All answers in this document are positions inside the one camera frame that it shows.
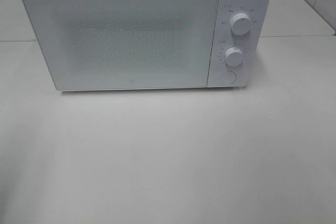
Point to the round white door button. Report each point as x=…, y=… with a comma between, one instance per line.
x=228, y=78

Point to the white microwave door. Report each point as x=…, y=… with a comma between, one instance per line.
x=124, y=44

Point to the white microwave knob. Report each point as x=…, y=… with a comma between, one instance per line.
x=233, y=56
x=240, y=22

